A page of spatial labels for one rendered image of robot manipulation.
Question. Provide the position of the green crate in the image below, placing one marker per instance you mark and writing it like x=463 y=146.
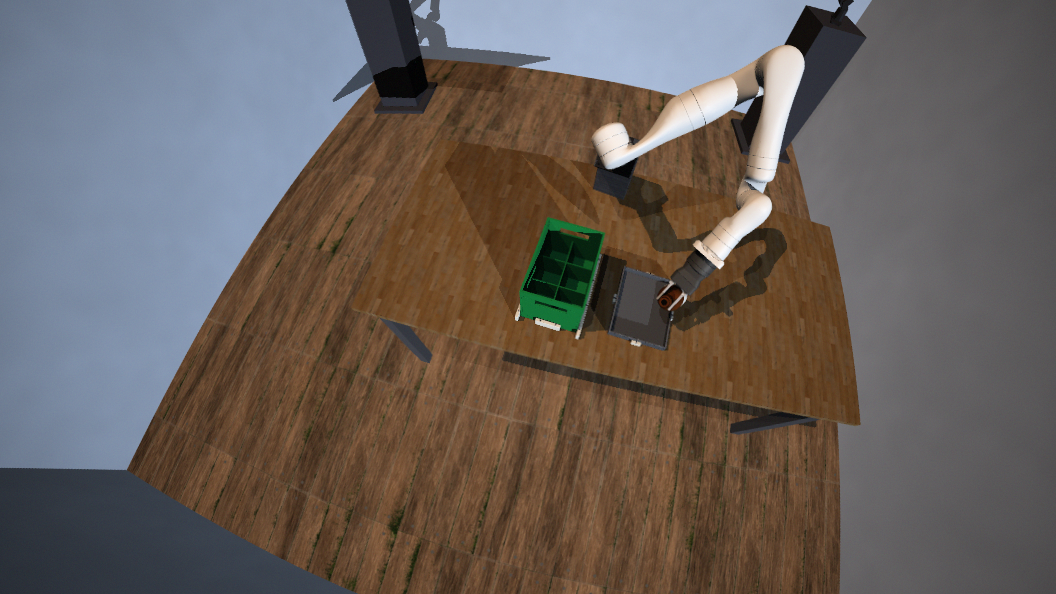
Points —
x=541 y=282

